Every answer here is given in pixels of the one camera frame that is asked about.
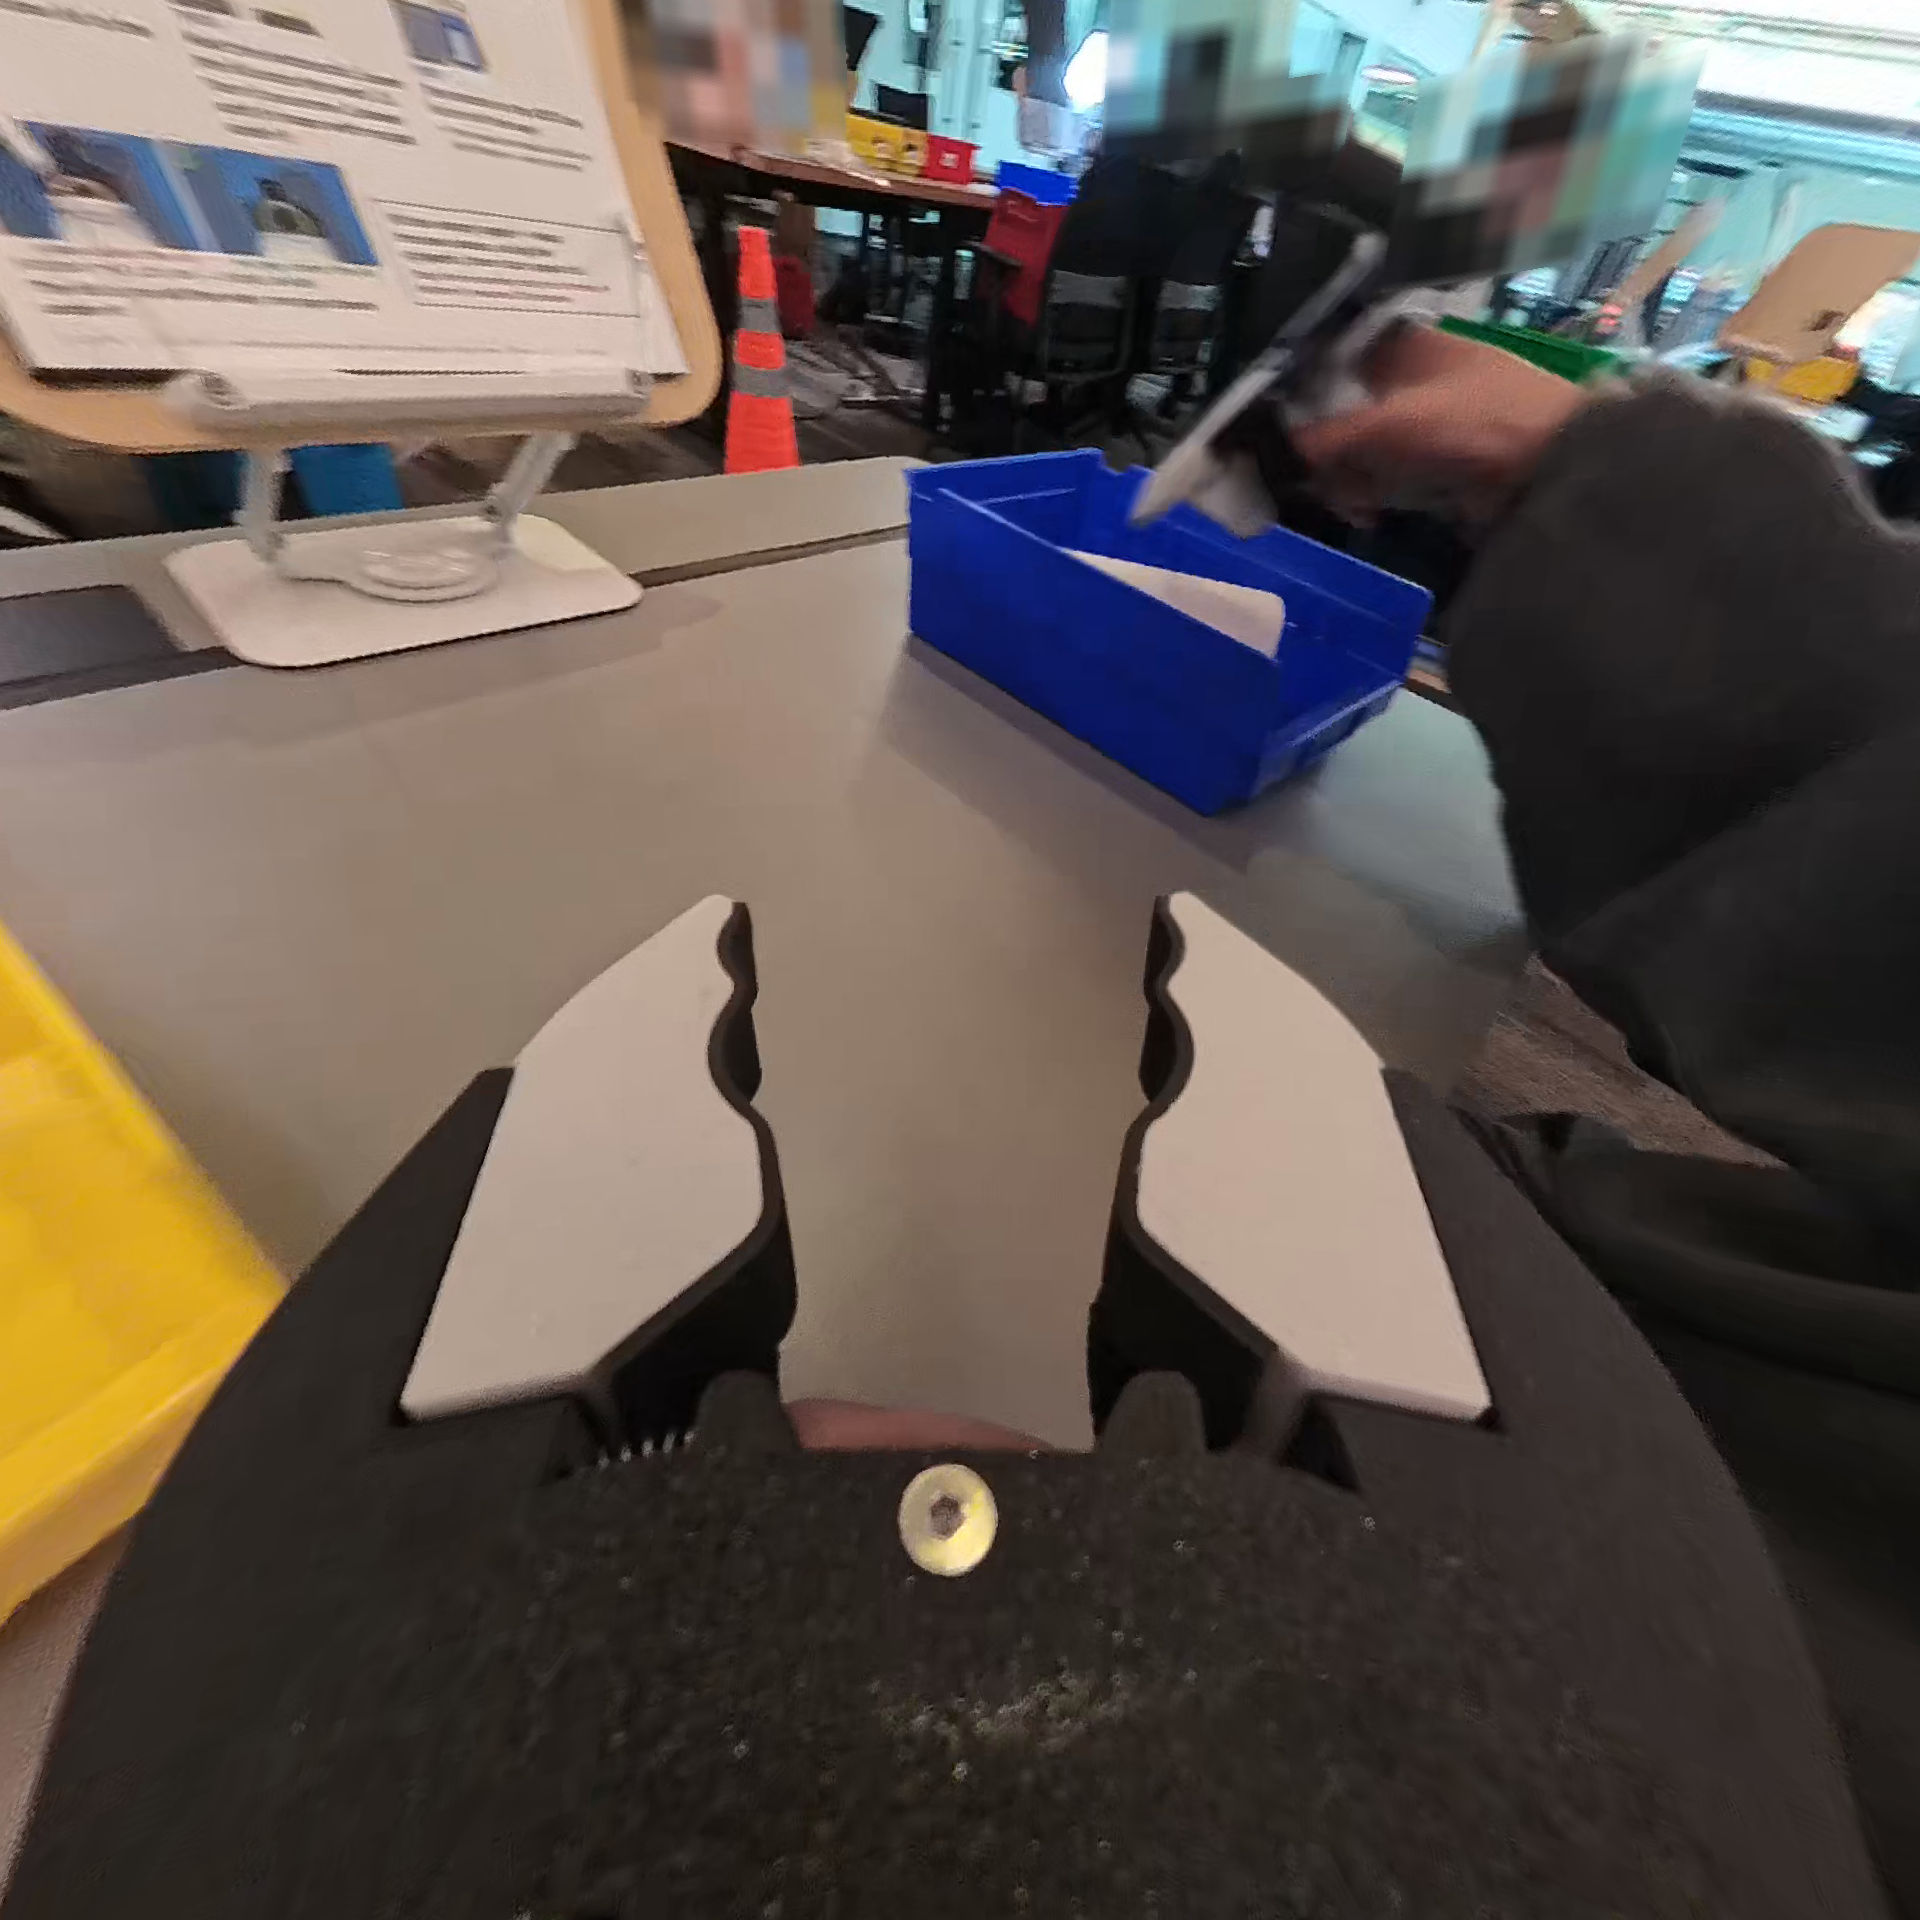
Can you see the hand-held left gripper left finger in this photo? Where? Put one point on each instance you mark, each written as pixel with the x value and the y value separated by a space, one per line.
pixel 600 1201

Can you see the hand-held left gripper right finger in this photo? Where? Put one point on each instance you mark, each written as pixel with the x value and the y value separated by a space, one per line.
pixel 1306 1201

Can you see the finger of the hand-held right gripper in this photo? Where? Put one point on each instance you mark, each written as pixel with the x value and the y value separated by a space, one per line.
pixel 1243 388

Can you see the white plastic bottle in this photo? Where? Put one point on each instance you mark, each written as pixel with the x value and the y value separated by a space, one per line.
pixel 1213 598

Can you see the blue plastic bin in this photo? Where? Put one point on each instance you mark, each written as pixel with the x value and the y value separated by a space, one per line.
pixel 1037 182
pixel 1108 690

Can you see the yellow plastic bin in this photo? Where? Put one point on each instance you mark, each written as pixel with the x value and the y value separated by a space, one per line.
pixel 105 1276

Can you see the person's right hand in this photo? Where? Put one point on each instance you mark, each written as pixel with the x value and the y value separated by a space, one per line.
pixel 1440 420

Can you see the black office chair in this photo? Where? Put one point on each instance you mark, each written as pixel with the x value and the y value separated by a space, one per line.
pixel 1108 284

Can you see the red chair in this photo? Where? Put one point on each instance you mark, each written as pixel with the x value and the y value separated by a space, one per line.
pixel 1026 254

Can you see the stack of green bins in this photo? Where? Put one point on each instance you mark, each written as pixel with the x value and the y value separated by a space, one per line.
pixel 1545 347

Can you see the red plastic bin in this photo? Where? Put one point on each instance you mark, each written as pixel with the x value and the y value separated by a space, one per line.
pixel 951 158

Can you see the row of yellow bins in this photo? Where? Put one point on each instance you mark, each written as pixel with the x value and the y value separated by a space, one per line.
pixel 887 140

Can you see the person's dark clothing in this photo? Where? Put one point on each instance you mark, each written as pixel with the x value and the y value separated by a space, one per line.
pixel 1769 1201

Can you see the orange traffic cone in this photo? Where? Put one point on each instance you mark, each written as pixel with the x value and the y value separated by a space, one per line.
pixel 761 374

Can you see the tan cardboard sign board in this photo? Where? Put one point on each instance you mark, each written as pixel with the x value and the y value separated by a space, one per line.
pixel 1821 292

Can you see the wooden instruction board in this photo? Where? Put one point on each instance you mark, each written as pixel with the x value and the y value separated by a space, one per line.
pixel 675 224

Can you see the printed instruction sheet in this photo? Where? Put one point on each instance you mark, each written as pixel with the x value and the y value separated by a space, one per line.
pixel 299 148

